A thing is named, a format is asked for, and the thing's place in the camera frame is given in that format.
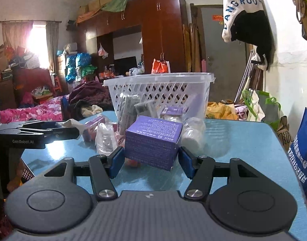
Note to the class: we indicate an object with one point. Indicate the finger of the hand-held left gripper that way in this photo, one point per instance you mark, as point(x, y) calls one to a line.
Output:
point(65, 133)
point(35, 124)

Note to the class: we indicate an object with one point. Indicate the dark purple clothing pile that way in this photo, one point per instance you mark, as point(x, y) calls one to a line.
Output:
point(88, 91)

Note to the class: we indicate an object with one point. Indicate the small white hanging plastic bag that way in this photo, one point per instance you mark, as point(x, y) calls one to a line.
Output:
point(102, 51)

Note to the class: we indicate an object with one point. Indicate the short grey packet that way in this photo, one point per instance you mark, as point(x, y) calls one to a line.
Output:
point(146, 109)

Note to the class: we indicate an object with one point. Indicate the metal crutch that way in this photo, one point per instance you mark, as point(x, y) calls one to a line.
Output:
point(245, 77)

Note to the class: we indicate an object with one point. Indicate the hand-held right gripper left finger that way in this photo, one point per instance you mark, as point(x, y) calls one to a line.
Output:
point(117, 161)

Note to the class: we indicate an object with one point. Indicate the purple cardboard box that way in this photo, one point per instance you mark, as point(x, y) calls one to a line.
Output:
point(148, 143)

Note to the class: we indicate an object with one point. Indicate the red plastic chair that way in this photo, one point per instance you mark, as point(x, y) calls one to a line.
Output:
point(58, 85)

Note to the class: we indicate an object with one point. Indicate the black television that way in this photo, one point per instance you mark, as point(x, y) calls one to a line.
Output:
point(126, 65)

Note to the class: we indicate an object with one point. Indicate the pink floral blanket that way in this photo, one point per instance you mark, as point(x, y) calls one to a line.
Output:
point(35, 110)

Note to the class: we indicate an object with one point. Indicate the blue plastic bags pile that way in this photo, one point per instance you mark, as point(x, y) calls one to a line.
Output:
point(77, 64)

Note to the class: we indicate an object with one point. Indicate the grey door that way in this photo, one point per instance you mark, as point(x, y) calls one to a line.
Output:
point(216, 60)

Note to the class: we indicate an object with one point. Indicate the small purple box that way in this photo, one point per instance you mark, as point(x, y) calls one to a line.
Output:
point(173, 111)

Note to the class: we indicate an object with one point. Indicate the white wrapped roll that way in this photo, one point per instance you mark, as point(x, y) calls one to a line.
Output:
point(193, 133)

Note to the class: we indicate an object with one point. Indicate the clear plastic packet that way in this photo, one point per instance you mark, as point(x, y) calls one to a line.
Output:
point(105, 139)

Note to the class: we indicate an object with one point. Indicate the pink purple packet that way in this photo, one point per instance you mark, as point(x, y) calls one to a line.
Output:
point(92, 128)

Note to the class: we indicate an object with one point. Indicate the red door sticker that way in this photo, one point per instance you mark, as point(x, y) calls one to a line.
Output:
point(218, 20)

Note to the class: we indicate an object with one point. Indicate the tall grey packet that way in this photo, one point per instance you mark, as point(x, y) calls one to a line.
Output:
point(127, 113)

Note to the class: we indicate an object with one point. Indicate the dark red covered furniture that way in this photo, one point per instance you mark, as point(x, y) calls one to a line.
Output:
point(30, 80)

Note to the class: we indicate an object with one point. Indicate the brown wooden wardrobe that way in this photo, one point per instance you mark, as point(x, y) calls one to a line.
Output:
point(153, 30)

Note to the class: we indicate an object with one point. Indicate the orange and white plastic bag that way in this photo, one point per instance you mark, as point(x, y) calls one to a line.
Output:
point(160, 66)

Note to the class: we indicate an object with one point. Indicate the pink curtain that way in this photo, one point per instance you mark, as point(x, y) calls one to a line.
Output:
point(15, 35)

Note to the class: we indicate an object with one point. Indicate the grey curtain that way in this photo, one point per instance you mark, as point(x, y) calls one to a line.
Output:
point(52, 45)

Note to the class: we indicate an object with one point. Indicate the brown paper bag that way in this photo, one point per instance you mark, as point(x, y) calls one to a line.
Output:
point(285, 133)

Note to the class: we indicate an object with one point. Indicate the white and black hanging jacket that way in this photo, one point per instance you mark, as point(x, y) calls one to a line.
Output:
point(241, 10)

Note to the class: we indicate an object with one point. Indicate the white plastic basket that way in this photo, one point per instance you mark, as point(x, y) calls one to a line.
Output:
point(168, 86)

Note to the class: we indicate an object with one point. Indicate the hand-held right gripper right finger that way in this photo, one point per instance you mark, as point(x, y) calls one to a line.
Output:
point(185, 162)

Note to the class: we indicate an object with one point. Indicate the green and white tote bag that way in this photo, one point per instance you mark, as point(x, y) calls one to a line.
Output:
point(268, 110)

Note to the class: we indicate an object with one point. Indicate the crumpled white tissue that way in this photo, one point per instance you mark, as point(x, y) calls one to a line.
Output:
point(73, 126)

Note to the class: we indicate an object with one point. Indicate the blue shopping bag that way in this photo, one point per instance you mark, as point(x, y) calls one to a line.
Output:
point(302, 155)

